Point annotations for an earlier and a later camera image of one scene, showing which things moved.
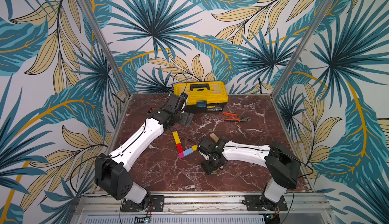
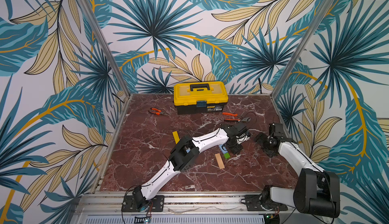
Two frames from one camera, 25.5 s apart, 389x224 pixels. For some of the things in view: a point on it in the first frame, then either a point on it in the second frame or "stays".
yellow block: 176,137 stays
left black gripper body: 178,116 -> 235,147
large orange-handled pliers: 247,119 stays
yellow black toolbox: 202,97 stays
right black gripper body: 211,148 -> 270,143
